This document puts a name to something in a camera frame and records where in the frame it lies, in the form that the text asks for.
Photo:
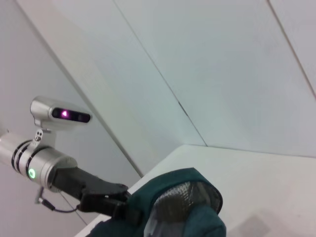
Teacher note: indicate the dark teal insulated lunch bag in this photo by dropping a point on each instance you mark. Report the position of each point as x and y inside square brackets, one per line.
[192, 217]

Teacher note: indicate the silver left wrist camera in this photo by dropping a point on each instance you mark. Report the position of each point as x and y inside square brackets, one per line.
[49, 111]

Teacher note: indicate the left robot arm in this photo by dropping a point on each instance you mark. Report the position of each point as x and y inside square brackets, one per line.
[29, 158]

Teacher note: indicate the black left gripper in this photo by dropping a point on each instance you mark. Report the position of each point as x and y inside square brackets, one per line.
[74, 180]

